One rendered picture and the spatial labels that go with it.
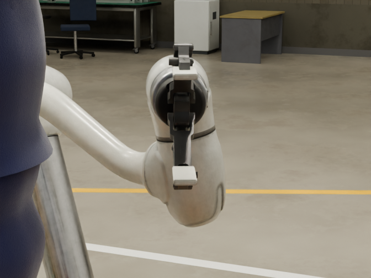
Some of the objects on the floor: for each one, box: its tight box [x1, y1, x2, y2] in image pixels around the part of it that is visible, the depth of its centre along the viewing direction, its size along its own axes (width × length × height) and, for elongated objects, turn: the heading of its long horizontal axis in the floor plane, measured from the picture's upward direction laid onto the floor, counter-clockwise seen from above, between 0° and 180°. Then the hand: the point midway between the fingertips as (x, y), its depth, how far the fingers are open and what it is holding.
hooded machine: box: [174, 0, 219, 55], centre depth 1454 cm, size 69×59×136 cm
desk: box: [220, 10, 285, 64], centre depth 1381 cm, size 73×142×76 cm, turn 159°
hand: (185, 128), depth 102 cm, fingers open, 13 cm apart
